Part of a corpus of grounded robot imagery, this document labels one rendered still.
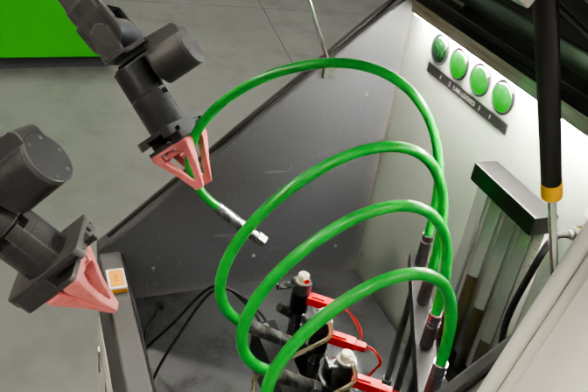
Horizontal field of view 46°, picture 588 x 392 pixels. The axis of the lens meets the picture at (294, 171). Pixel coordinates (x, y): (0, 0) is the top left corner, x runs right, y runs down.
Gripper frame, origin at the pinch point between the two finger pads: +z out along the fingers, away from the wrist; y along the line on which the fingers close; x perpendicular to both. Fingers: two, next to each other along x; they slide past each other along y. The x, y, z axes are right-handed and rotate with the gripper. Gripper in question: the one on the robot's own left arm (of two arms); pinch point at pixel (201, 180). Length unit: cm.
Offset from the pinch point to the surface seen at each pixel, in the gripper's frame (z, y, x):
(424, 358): 35.4, -6.5, -18.2
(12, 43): -119, 243, 195
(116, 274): 6.3, 5.9, 27.2
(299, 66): -6.4, -0.6, -22.4
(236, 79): -39, 313, 118
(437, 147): 13.4, 7.2, -31.2
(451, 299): 25.3, -18.0, -29.0
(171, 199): 0.3, 16.8, 16.7
